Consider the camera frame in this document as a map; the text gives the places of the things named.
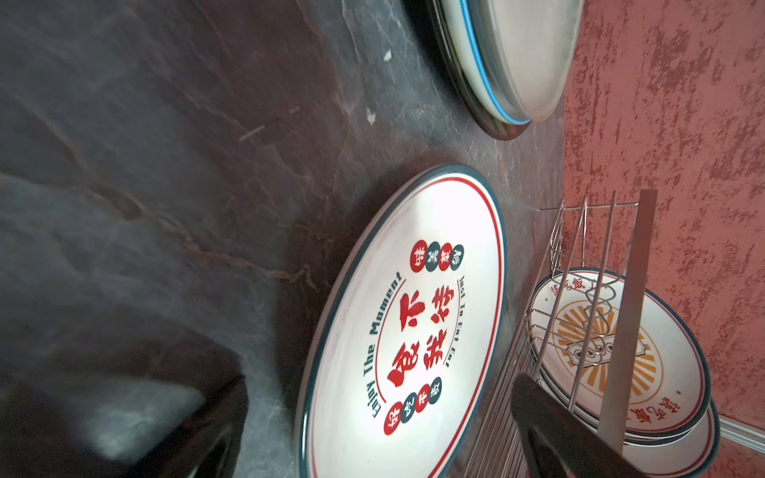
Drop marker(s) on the small red patterned plate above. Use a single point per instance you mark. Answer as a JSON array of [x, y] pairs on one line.
[[594, 344]]

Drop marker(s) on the plain grey white plate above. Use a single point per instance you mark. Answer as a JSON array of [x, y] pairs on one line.
[[526, 49]]

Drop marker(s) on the dark striped rim plate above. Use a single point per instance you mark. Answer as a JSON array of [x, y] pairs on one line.
[[493, 127]]

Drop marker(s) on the floral white plate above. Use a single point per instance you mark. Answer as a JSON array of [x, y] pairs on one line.
[[402, 351]]

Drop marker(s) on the white watermelon pattern plate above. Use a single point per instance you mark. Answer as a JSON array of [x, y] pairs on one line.
[[462, 32]]

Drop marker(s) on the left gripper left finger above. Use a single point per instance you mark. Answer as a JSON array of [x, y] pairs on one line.
[[98, 408]]

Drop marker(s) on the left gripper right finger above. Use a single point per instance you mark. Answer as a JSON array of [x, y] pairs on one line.
[[555, 443]]

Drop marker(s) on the wire dish rack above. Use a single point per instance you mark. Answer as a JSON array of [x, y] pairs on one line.
[[497, 450]]

